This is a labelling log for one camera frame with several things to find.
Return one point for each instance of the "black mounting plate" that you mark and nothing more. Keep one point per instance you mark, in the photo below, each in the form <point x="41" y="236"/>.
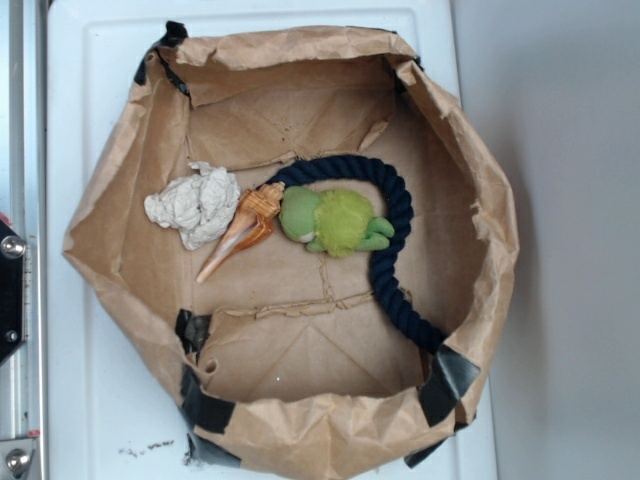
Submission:
<point x="13" y="251"/>

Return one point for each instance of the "orange spiral sea shell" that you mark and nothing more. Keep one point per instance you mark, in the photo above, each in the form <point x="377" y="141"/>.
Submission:
<point x="252" y="223"/>

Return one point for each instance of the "brown paper bag tray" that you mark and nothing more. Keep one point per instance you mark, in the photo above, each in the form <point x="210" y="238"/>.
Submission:
<point x="283" y="360"/>

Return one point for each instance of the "aluminium frame rail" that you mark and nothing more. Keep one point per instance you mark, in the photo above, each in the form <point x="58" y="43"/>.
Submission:
<point x="23" y="151"/>

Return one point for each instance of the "crumpled white paper ball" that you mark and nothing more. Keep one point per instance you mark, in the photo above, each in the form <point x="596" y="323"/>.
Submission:
<point x="199" y="206"/>

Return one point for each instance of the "green plush toy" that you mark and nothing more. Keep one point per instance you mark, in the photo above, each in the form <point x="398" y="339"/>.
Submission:
<point x="338" y="222"/>

